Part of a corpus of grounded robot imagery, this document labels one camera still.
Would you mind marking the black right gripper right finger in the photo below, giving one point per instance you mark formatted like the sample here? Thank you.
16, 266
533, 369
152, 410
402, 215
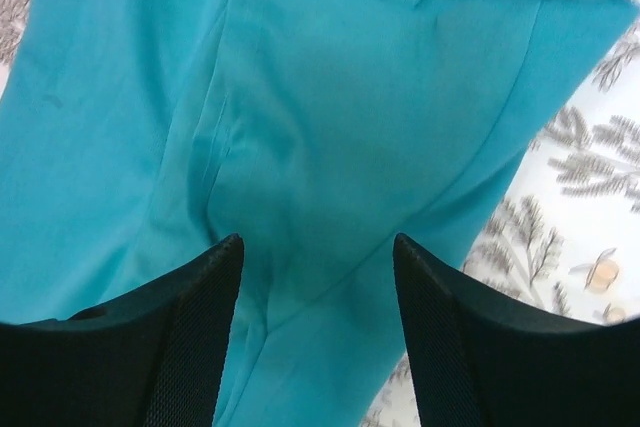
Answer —
480, 358

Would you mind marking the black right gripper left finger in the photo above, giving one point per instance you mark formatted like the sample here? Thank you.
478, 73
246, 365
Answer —
151, 357

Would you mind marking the teal blue t shirt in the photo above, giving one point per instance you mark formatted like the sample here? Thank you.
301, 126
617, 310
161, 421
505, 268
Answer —
300, 122

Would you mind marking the floral patterned table mat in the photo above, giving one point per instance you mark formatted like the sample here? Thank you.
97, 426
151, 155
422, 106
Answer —
575, 197

